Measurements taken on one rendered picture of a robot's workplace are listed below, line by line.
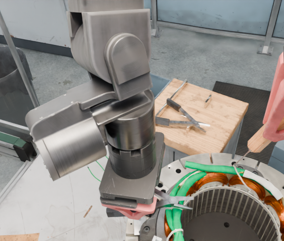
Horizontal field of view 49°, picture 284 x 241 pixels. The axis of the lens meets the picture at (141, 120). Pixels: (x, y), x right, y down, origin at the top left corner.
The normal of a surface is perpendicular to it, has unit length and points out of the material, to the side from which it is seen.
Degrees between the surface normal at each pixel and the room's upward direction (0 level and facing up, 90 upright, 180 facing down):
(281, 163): 90
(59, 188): 0
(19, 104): 93
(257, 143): 80
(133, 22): 69
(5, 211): 0
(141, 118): 91
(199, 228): 0
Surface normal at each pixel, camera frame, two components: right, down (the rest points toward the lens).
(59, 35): -0.38, 0.68
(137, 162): 0.21, 0.71
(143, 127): 0.55, 0.58
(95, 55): 0.45, 0.31
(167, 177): -0.07, -0.69
